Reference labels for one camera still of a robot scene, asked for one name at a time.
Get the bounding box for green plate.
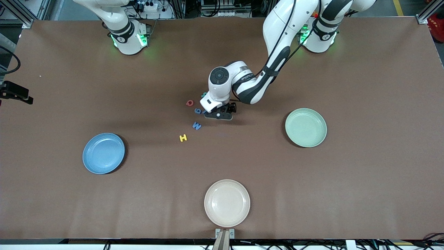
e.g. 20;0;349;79
285;108;327;148

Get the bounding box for beige plate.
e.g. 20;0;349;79
204;179;251;228

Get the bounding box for blue plate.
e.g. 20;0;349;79
82;133;125;175

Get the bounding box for white power strip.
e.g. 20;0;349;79
134;0;159;13

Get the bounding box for red object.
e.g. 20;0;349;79
427;14;444;33

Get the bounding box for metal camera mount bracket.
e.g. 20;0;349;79
215;228;235;250

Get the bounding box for aluminium frame profile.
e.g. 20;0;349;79
7;0;35;29
416;0;444;25

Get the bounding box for black floor cables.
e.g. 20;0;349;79
357;233;444;250

